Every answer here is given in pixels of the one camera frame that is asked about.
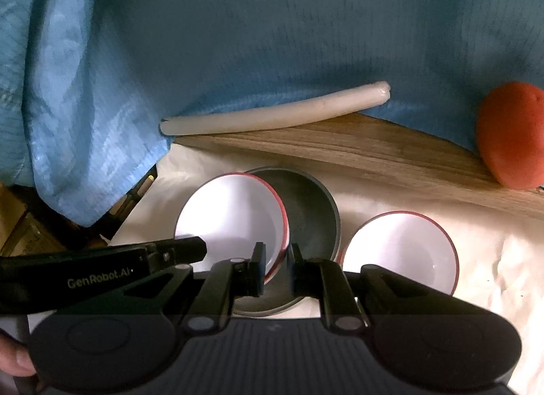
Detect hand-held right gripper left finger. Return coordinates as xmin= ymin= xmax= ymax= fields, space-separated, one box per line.
xmin=55 ymin=243 xmax=268 ymax=333

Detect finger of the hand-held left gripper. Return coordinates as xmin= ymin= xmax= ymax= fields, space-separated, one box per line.
xmin=144 ymin=237 xmax=209 ymax=274

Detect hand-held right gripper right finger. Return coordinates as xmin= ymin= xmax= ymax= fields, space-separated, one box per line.
xmin=287 ymin=243 xmax=498 ymax=332

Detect stainless steel bowl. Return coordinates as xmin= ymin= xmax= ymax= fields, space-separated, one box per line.
xmin=232 ymin=166 xmax=342 ymax=317

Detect white bowl with red rim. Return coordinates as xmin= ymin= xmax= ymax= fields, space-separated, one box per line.
xmin=340 ymin=211 xmax=460 ymax=296
xmin=174 ymin=173 xmax=290 ymax=285

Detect person's left hand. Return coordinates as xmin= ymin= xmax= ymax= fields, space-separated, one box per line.
xmin=0 ymin=331 xmax=37 ymax=378

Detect wooden board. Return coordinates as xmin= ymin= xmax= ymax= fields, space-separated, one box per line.
xmin=172 ymin=112 xmax=544 ymax=221

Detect white rolling pin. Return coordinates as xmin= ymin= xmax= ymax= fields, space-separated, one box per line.
xmin=159 ymin=81 xmax=392 ymax=137

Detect cream paper table cover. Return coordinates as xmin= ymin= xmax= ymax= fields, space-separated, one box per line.
xmin=100 ymin=142 xmax=544 ymax=395

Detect blue cloth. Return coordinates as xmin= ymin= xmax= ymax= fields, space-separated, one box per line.
xmin=0 ymin=0 xmax=544 ymax=228

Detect red tomato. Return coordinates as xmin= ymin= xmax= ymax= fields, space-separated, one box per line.
xmin=476 ymin=81 xmax=544 ymax=189

